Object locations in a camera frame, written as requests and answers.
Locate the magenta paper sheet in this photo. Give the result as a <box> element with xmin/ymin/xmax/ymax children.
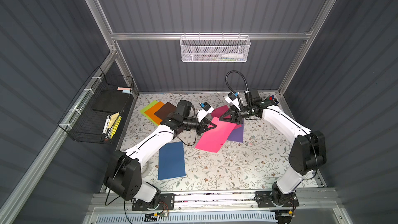
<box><xmin>195</xmin><ymin>117</ymin><xmax>237</xmax><ymax>153</ymax></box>
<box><xmin>211</xmin><ymin>105</ymin><xmax>229</xmax><ymax>118</ymax></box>

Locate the brown paper sheet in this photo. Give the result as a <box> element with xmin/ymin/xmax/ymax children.
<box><xmin>154</xmin><ymin>102</ymin><xmax>176</xmax><ymax>121</ymax></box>

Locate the orange paper sheet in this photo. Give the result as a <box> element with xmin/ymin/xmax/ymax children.
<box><xmin>145</xmin><ymin>102</ymin><xmax>164</xmax><ymax>125</ymax></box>

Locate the lime green paper sheet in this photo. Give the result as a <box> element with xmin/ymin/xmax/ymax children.
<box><xmin>140</xmin><ymin>101</ymin><xmax>158</xmax><ymax>123</ymax></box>

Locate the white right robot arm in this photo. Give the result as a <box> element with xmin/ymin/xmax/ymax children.
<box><xmin>219</xmin><ymin>87</ymin><xmax>326</xmax><ymax>206</ymax></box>

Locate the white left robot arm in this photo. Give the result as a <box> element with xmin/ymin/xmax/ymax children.
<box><xmin>103</xmin><ymin>100</ymin><xmax>217</xmax><ymax>208</ymax></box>

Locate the purple paper sheet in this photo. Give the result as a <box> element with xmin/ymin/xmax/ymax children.
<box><xmin>227</xmin><ymin>123</ymin><xmax>244</xmax><ymax>143</ymax></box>

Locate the pink pen cup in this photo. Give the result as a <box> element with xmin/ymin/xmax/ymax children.
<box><xmin>267</xmin><ymin>95</ymin><xmax>279</xmax><ymax>106</ymax></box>

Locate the blue paper sheet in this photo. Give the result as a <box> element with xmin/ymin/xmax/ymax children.
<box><xmin>158</xmin><ymin>142</ymin><xmax>186</xmax><ymax>180</ymax></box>

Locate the white tape roll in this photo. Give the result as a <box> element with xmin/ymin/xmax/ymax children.
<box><xmin>142</xmin><ymin>161</ymin><xmax>152</xmax><ymax>177</ymax></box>

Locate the white mesh wall basket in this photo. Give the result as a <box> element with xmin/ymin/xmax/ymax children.
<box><xmin>180</xmin><ymin>34</ymin><xmax>251</xmax><ymax>63</ymax></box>

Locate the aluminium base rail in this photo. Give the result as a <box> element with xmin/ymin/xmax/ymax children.
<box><xmin>131</xmin><ymin>189</ymin><xmax>300</xmax><ymax>212</ymax></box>

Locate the black wire wall basket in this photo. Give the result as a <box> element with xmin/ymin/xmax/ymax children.
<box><xmin>58</xmin><ymin>67</ymin><xmax>135</xmax><ymax>145</ymax></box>

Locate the aluminium frame post left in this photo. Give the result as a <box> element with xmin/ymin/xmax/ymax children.
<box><xmin>85</xmin><ymin>0</ymin><xmax>117</xmax><ymax>53</ymax></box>

